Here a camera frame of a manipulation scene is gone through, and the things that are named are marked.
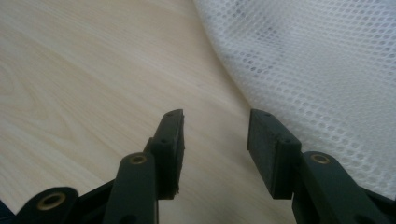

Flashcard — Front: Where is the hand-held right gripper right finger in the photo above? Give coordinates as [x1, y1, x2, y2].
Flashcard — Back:
[247, 108, 393, 224]

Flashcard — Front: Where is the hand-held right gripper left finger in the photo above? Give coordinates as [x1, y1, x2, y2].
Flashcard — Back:
[102, 108, 185, 224]

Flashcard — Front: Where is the white mesh bag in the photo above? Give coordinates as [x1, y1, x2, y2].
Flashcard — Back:
[192, 0, 396, 200]

